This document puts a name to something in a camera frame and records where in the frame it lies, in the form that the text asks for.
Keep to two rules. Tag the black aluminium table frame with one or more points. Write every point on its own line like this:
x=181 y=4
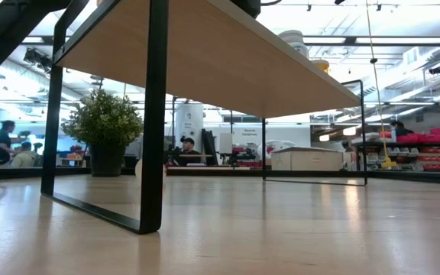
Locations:
x=25 y=173

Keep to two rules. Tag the wooden tray with black ends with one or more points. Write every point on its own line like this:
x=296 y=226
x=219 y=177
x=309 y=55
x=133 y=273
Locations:
x=204 y=57

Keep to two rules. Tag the rack with red bins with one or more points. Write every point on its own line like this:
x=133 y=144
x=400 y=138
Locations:
x=437 y=156

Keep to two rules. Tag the person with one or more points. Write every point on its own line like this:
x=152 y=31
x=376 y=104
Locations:
x=187 y=154
x=401 y=131
x=2 y=143
x=23 y=158

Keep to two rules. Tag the white cylindrical column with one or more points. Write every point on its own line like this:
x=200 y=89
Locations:
x=189 y=122

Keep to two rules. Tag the green potted plant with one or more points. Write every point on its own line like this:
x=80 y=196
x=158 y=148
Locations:
x=103 y=122

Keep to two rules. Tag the orange medicine bottle white cap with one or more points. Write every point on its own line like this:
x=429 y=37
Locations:
x=321 y=65

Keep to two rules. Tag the white cardboard box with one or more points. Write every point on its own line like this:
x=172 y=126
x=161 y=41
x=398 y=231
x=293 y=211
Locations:
x=306 y=160

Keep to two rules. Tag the yellow mop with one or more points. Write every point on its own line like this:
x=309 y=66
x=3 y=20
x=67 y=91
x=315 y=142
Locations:
x=388 y=163

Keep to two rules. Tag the black ceiling-mounted device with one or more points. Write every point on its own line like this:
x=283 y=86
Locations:
x=437 y=69

